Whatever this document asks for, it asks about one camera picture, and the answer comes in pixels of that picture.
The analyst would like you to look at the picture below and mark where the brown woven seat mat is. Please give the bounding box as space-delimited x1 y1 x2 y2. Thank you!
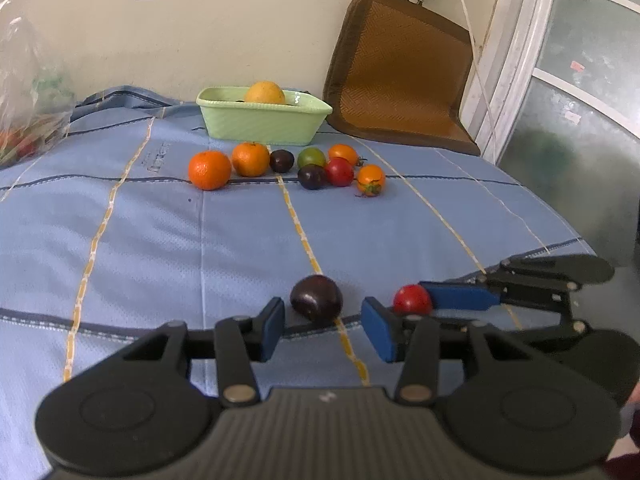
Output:
322 0 482 157

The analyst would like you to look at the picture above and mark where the clear plastic bag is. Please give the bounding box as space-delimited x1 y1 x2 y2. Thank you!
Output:
0 0 77 169

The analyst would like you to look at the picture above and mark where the orange tomato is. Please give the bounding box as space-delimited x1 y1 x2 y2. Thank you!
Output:
356 164 387 197
328 144 359 167

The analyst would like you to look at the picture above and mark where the light green plastic basin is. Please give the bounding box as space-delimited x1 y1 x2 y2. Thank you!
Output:
196 86 334 147

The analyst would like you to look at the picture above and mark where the yellow orange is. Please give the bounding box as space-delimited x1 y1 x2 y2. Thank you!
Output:
244 81 286 106

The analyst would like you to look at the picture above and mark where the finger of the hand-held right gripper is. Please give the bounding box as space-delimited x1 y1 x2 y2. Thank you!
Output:
419 253 615 312
433 302 589 354

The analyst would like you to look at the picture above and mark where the blue striped blanket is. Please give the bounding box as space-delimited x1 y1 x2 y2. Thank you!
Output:
0 85 598 411

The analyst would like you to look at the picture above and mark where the white framed glass door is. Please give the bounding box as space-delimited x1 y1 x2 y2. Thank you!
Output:
472 0 640 281

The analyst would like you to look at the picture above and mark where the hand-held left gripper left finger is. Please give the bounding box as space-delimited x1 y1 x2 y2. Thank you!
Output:
122 297 286 409

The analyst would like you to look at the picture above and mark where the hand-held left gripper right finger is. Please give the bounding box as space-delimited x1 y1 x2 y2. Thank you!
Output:
360 296 539 406

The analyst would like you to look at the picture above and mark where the white cable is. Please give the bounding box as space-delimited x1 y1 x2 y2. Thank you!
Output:
451 0 502 163

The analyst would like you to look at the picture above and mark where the red tomato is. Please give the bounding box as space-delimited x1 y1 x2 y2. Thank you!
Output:
325 157 355 187
393 284 434 317

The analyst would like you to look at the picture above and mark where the green tomato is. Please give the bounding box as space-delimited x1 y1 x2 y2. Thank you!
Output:
297 147 327 170

